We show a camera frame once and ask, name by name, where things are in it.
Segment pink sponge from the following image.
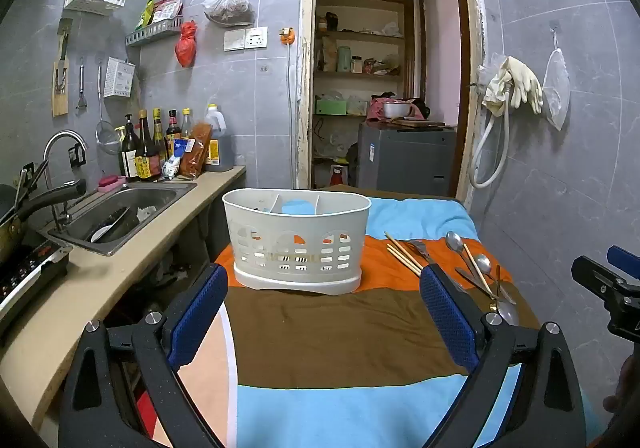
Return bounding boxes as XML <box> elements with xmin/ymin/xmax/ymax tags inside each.
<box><xmin>97</xmin><ymin>173</ymin><xmax>126</xmax><ymax>193</ymax></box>

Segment large metal spoon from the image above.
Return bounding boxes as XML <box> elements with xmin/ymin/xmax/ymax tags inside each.
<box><xmin>489</xmin><ymin>295</ymin><xmax>521</xmax><ymax>326</ymax></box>

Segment red noodle packet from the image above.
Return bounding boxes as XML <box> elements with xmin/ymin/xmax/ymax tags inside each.
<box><xmin>179</xmin><ymin>121</ymin><xmax>214</xmax><ymax>180</ymax></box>

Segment pink cloth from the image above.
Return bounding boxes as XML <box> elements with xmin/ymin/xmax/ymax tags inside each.
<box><xmin>366</xmin><ymin>97</ymin><xmax>427</xmax><ymax>122</ymax></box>

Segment red plastic bag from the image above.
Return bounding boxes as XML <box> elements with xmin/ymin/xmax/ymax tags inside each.
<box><xmin>174</xmin><ymin>20</ymin><xmax>199</xmax><ymax>68</ymax></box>

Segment metal table knife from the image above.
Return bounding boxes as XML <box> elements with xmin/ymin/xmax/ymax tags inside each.
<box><xmin>454</xmin><ymin>267</ymin><xmax>497</xmax><ymax>300</ymax></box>

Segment black induction cooker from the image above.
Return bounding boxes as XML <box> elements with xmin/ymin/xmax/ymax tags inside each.
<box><xmin>0</xmin><ymin>239</ymin><xmax>69</xmax><ymax>331</ymax></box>

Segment wooden cutting board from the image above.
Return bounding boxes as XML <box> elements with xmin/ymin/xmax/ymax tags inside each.
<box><xmin>52</xmin><ymin>18</ymin><xmax>74</xmax><ymax>118</ymax></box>

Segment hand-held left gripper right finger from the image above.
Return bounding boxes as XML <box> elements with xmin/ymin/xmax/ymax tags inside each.
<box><xmin>419</xmin><ymin>264</ymin><xmax>587</xmax><ymax>448</ymax></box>

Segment worn door frame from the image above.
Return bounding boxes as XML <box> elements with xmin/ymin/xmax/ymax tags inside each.
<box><xmin>296</xmin><ymin>0</ymin><xmax>488</xmax><ymax>210</ymax></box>

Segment wooden chopstick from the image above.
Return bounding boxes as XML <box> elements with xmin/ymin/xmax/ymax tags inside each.
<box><xmin>389</xmin><ymin>248</ymin><xmax>422</xmax><ymax>277</ymax></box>
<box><xmin>462</xmin><ymin>243</ymin><xmax>494</xmax><ymax>297</ymax></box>
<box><xmin>384</xmin><ymin>231</ymin><xmax>425</xmax><ymax>270</ymax></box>
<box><xmin>386</xmin><ymin>241</ymin><xmax>423</xmax><ymax>275</ymax></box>

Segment kitchen knife black handle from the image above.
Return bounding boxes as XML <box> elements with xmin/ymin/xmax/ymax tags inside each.
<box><xmin>55</xmin><ymin>18</ymin><xmax>71</xmax><ymax>95</ymax></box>

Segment white hose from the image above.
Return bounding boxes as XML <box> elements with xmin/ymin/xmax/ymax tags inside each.
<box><xmin>469</xmin><ymin>77</ymin><xmax>512</xmax><ymax>189</ymax></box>

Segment white plastic utensil caddy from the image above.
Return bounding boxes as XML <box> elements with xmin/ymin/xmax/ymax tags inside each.
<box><xmin>222</xmin><ymin>188</ymin><xmax>372</xmax><ymax>296</ymax></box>

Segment metal wall shelf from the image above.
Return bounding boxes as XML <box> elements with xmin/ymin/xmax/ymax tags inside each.
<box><xmin>125</xmin><ymin>14</ymin><xmax>184</xmax><ymax>48</ymax></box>

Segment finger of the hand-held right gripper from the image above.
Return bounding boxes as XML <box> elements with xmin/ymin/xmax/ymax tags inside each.
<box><xmin>571</xmin><ymin>255</ymin><xmax>628</xmax><ymax>301</ymax></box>
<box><xmin>607</xmin><ymin>245</ymin><xmax>640</xmax><ymax>279</ymax></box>

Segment pot with black handle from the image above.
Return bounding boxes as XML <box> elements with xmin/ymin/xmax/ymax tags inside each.
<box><xmin>0</xmin><ymin>178</ymin><xmax>88</xmax><ymax>265</ymax></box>

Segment dark sauce bottle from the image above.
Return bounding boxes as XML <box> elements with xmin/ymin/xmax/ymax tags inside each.
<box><xmin>135</xmin><ymin>109</ymin><xmax>161</xmax><ymax>180</ymax></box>
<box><xmin>165</xmin><ymin>109</ymin><xmax>182</xmax><ymax>155</ymax></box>
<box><xmin>151</xmin><ymin>108</ymin><xmax>169</xmax><ymax>169</ymax></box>

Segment steel sink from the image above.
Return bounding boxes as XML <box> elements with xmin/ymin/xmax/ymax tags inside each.
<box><xmin>48</xmin><ymin>179</ymin><xmax>199</xmax><ymax>257</ymax></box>

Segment blue white packet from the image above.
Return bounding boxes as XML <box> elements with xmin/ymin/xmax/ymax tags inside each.
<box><xmin>160</xmin><ymin>138</ymin><xmax>196</xmax><ymax>180</ymax></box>

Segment cream rubber gloves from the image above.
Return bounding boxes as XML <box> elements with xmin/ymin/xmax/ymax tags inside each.
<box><xmin>481</xmin><ymin>55</ymin><xmax>544</xmax><ymax>117</ymax></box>

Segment wooden shelf unit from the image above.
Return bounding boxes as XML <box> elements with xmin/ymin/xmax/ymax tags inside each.
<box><xmin>312</xmin><ymin>0</ymin><xmax>417</xmax><ymax>190</ymax></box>

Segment metal mesh strainer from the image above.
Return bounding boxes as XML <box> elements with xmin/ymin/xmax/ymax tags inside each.
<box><xmin>95</xmin><ymin>63</ymin><xmax>124</xmax><ymax>157</ymax></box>

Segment green box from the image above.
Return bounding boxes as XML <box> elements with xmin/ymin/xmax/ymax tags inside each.
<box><xmin>315</xmin><ymin>98</ymin><xmax>349</xmax><ymax>117</ymax></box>

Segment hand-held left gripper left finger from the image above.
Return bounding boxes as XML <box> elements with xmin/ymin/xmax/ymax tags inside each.
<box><xmin>57</xmin><ymin>263</ymin><xmax>236</xmax><ymax>448</ymax></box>

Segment dark pump bottle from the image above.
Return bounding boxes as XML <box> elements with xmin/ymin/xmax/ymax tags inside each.
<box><xmin>119</xmin><ymin>113</ymin><xmax>142</xmax><ymax>180</ymax></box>

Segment person's right hand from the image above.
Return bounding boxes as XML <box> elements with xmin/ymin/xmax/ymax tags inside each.
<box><xmin>602</xmin><ymin>358</ymin><xmax>640</xmax><ymax>429</ymax></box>

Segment white switch socket panel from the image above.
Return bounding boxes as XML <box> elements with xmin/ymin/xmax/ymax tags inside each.
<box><xmin>223</xmin><ymin>26</ymin><xmax>269</xmax><ymax>52</ymax></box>

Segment metal peeler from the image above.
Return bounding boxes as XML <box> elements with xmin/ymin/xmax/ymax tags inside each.
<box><xmin>76</xmin><ymin>57</ymin><xmax>89</xmax><ymax>110</ymax></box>

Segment yellow green packet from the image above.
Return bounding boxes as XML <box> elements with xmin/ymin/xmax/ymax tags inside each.
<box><xmin>137</xmin><ymin>0</ymin><xmax>157</xmax><ymax>32</ymax></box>

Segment white mesh bag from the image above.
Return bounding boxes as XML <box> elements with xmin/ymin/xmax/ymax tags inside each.
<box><xmin>541</xmin><ymin>27</ymin><xmax>571</xmax><ymax>132</ymax></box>

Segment grey mini fridge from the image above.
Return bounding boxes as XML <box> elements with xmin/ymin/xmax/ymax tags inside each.
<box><xmin>357</xmin><ymin>122</ymin><xmax>458</xmax><ymax>200</ymax></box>

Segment large oil jug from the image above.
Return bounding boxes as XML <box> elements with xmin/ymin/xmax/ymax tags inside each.
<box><xmin>202</xmin><ymin>103</ymin><xmax>234</xmax><ymax>173</ymax></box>

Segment white hanging box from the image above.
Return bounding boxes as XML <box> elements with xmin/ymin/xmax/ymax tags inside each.
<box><xmin>103</xmin><ymin>57</ymin><xmax>136</xmax><ymax>98</ymax></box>

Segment white cable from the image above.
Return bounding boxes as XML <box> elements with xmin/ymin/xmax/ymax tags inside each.
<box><xmin>286</xmin><ymin>46</ymin><xmax>297</xmax><ymax>189</ymax></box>

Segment metal faucet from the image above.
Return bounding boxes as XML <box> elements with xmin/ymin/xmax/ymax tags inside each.
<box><xmin>42</xmin><ymin>130</ymin><xmax>89</xmax><ymax>232</ymax></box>

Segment brown paper bag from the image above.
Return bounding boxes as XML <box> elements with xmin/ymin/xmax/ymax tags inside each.
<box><xmin>320</xmin><ymin>35</ymin><xmax>339</xmax><ymax>74</ymax></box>

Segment striped blanket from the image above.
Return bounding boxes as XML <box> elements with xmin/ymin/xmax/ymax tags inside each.
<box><xmin>150</xmin><ymin>185</ymin><xmax>546</xmax><ymax>448</ymax></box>

